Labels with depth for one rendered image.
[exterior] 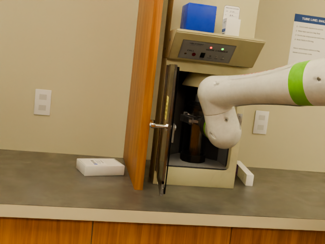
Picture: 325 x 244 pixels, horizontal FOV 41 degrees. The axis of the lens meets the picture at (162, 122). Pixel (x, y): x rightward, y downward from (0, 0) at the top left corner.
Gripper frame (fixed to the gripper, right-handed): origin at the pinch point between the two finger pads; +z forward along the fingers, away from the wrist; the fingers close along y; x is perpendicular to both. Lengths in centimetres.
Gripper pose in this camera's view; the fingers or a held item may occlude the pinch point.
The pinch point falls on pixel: (197, 117)
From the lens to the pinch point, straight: 172.6
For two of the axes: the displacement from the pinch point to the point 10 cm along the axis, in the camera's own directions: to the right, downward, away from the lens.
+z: -1.7, -1.5, 9.7
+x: -1.1, 9.9, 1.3
